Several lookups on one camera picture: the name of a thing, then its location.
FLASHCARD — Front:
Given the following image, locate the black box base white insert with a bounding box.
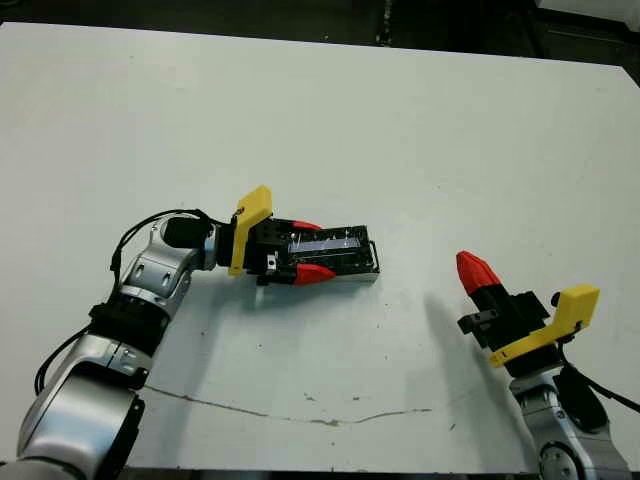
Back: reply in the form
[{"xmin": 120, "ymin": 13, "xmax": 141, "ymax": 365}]
[{"xmin": 327, "ymin": 238, "xmax": 383, "ymax": 288}]

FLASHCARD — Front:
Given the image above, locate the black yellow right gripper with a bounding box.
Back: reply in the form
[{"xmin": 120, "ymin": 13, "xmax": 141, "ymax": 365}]
[{"xmin": 455, "ymin": 251, "xmax": 602, "ymax": 379}]

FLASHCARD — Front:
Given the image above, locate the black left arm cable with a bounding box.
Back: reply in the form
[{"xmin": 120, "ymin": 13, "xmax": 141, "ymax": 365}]
[{"xmin": 33, "ymin": 208, "xmax": 212, "ymax": 397}]

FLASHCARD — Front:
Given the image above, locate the glossy black box lid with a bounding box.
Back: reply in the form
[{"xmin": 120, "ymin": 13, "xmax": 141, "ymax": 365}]
[{"xmin": 280, "ymin": 224, "xmax": 381, "ymax": 276}]

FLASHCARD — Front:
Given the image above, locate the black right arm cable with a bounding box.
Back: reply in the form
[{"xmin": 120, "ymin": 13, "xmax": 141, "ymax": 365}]
[{"xmin": 559, "ymin": 344, "xmax": 640, "ymax": 407}]

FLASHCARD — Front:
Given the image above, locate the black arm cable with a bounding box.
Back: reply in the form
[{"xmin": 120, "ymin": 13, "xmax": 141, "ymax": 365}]
[
  {"xmin": 559, "ymin": 344, "xmax": 640, "ymax": 407},
  {"xmin": 33, "ymin": 208, "xmax": 212, "ymax": 397}
]

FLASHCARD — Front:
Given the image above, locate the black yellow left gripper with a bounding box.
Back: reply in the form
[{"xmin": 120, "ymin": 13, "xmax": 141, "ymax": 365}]
[{"xmin": 214, "ymin": 185, "xmax": 338, "ymax": 287}]

